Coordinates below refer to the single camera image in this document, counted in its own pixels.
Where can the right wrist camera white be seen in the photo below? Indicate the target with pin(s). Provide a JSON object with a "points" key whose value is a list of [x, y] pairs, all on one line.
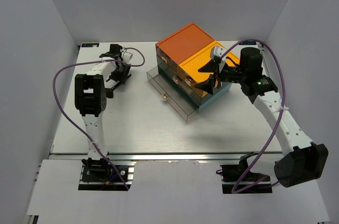
{"points": [[217, 54]]}

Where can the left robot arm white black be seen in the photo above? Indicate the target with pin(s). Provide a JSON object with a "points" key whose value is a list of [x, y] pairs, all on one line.
{"points": [[92, 91]]}

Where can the teal drawer box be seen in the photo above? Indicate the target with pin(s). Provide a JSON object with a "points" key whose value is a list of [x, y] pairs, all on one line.
{"points": [[209, 99]]}

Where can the dark orange drawer box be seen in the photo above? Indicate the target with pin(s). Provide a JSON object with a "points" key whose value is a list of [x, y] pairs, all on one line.
{"points": [[182, 44]]}

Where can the dark grey drawer box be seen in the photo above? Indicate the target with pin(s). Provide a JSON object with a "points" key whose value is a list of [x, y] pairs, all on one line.
{"points": [[178, 83]]}

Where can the blue label sticker right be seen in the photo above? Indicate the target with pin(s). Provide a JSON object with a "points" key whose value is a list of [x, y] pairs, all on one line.
{"points": [[247, 43]]}

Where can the blue label sticker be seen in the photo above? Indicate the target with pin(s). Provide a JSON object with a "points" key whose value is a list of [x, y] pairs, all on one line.
{"points": [[89, 45], [247, 43]]}

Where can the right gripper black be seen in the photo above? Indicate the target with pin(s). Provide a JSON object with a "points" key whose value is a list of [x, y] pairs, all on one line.
{"points": [[212, 66]]}

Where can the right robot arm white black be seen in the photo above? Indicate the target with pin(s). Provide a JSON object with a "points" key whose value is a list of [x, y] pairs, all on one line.
{"points": [[289, 154]]}

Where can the yellow drawer box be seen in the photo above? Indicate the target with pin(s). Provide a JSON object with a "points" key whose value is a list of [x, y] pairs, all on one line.
{"points": [[188, 69]]}

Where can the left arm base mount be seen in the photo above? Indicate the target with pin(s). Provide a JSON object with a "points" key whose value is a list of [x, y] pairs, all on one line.
{"points": [[99, 175]]}

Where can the black brush brown bristles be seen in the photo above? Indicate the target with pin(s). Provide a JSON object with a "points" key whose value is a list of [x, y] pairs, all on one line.
{"points": [[110, 91]]}

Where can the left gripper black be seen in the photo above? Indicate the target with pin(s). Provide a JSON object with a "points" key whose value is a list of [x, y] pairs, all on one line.
{"points": [[122, 78]]}

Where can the clear wide bottom drawer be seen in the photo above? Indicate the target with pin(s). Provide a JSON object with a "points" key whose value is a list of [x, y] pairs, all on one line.
{"points": [[172, 93]]}

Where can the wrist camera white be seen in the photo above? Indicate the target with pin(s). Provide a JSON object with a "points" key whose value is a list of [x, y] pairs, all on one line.
{"points": [[217, 54], [126, 57]]}

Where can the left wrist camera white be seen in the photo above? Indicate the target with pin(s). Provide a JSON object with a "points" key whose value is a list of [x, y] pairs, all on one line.
{"points": [[126, 57]]}

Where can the aluminium rail lower left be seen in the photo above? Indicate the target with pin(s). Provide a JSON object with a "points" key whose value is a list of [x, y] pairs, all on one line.
{"points": [[30, 219]]}

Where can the blue label sticker left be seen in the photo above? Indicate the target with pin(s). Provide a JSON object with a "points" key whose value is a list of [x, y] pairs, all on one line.
{"points": [[89, 45]]}

